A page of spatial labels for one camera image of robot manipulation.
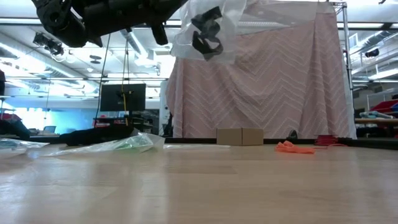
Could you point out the red storage bin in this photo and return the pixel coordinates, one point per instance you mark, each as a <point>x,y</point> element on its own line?
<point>384,106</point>

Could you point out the pink chevron cloth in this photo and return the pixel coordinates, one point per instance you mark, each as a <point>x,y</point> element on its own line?
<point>280,93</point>

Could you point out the red black tape roll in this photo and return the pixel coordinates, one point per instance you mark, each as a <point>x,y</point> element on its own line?
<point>326,140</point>

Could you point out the black ceiling spotlight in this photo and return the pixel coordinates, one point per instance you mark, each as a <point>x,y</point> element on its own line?
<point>372,53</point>

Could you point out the black aluminium table frame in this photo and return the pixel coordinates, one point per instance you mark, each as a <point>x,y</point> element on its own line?
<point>379,143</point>

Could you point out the long green rubber band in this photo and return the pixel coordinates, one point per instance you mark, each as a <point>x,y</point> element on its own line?
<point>133,146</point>

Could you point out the small dark laptop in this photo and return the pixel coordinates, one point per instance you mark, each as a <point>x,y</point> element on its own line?
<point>49,129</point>

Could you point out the black rubber band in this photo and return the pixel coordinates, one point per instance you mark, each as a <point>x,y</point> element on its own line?
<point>205,49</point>
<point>208,18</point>

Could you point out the small cardboard box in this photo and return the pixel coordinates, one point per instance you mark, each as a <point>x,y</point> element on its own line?
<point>239,137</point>

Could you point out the white cabinet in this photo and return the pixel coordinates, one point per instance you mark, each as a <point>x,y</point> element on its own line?
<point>164,102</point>

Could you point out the wooden side table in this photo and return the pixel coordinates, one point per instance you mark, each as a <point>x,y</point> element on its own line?
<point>376,121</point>

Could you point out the black ceiling track lights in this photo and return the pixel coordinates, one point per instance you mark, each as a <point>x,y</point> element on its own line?
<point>49,45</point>

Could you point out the orange rubber band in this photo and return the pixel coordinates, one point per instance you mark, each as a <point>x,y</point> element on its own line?
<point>292,148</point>

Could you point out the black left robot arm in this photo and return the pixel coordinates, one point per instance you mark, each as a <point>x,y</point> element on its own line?
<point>62,21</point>

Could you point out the black computer monitor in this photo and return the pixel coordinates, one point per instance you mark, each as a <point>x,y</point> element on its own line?
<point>112,98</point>

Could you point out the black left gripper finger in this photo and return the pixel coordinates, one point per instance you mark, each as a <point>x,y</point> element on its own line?
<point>175,6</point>

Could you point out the silver metal rack pole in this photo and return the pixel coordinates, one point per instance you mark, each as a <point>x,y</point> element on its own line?
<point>346,46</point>

